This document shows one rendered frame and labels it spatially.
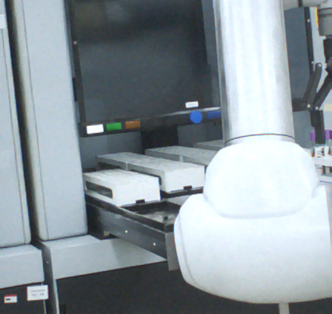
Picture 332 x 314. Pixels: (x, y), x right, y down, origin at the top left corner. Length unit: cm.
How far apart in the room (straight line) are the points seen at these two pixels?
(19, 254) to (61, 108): 35
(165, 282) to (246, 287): 97
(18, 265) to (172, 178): 41
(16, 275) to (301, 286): 99
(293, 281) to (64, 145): 106
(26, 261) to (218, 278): 92
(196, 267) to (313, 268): 16
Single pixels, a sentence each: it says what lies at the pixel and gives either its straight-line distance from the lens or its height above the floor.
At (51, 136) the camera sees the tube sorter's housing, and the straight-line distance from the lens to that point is 226.
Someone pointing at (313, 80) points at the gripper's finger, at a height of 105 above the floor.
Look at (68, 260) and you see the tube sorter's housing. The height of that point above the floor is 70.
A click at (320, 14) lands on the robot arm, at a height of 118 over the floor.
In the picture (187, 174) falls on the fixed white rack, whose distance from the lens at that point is 230.
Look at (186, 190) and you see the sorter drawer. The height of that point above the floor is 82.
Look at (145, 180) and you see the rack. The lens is 216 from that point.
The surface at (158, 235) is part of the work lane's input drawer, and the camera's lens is 185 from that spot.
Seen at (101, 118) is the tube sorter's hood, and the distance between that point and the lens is 227.
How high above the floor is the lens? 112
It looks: 5 degrees down
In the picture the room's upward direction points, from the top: 6 degrees counter-clockwise
